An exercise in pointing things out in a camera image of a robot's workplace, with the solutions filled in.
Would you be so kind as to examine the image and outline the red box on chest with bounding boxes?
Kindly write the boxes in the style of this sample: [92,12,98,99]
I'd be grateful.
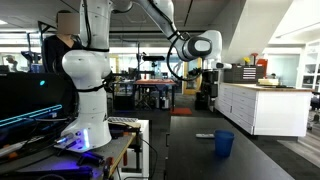
[250,53,269,78]

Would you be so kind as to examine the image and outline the black office chair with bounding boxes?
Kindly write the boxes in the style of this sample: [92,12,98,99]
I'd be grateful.
[307,91,320,131]

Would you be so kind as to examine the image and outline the white wall shelf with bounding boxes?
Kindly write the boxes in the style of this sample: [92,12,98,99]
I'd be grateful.
[298,41,320,93]

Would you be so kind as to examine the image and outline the person in black sweater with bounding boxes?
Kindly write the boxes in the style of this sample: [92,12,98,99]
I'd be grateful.
[41,9,84,76]

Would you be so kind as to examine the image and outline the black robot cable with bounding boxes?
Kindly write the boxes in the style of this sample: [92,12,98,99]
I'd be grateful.
[166,31,204,82]

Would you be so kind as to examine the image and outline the laptop with cyan glow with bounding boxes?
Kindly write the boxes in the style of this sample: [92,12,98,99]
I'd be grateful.
[0,104,64,148]

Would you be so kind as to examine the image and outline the red topped workbench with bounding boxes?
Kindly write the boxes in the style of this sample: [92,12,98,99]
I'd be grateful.
[133,79,177,113]

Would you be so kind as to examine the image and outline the blue plastic cup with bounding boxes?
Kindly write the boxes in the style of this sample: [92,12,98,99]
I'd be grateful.
[213,129,235,159]

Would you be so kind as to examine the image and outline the grey robot mounting table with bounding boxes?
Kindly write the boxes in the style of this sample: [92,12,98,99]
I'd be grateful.
[0,132,138,180]

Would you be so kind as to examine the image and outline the white pedestal cabinet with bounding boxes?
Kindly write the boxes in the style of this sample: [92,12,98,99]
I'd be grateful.
[119,119,150,179]

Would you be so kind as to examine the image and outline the white drawer cabinet wood top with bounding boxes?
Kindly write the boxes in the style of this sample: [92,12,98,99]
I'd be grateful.
[214,82,314,138]

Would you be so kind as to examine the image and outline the black floor box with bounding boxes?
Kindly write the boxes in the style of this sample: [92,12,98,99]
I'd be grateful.
[194,91,209,111]

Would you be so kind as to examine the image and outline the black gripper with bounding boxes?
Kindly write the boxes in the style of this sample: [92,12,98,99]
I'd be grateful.
[201,69,221,113]

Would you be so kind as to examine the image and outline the black monitor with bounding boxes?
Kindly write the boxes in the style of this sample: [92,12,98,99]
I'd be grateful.
[0,71,79,120]

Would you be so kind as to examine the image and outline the red floor mat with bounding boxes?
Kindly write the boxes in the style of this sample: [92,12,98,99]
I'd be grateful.
[169,107,193,117]

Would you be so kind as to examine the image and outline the thin black power cable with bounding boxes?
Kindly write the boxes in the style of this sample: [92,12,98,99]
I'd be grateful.
[137,134,160,180]

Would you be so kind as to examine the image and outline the pale yellow stacked boards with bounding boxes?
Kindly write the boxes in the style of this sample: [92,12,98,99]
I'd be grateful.
[257,78,280,88]

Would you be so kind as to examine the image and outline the white marker with orange cap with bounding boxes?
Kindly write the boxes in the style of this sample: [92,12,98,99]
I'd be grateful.
[195,133,215,140]

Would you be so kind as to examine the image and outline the dark metal tool chest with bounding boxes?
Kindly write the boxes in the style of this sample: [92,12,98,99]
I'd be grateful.
[222,64,258,85]

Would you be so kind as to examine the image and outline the yellow framed glass door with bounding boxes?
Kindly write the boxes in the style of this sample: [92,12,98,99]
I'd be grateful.
[182,58,203,96]

